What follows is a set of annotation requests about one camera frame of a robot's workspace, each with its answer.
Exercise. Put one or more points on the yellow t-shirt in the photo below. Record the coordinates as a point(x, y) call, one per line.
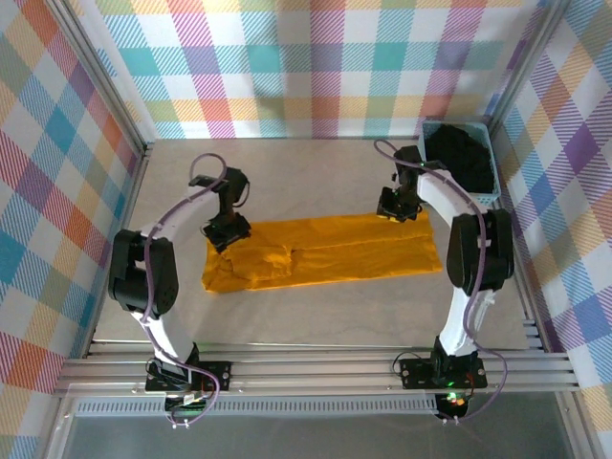
point(358, 253)

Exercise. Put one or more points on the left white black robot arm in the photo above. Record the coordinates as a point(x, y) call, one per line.
point(186, 217)

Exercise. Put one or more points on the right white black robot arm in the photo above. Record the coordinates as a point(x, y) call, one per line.
point(459, 325)

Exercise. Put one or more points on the black t-shirts pile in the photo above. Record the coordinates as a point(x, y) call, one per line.
point(464, 153)

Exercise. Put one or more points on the light blue plastic basket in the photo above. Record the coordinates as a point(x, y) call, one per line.
point(484, 200)

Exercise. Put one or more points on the aluminium side rail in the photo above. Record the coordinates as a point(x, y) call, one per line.
point(126, 210)
point(523, 287)

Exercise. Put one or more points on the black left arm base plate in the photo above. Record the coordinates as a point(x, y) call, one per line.
point(220, 373)

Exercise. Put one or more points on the aluminium frame rail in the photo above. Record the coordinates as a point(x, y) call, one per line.
point(311, 373)

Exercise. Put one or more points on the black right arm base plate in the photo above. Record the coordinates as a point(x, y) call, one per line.
point(416, 370)

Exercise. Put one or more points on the aluminium frame post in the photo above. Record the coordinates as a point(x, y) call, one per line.
point(526, 67)
point(102, 86)

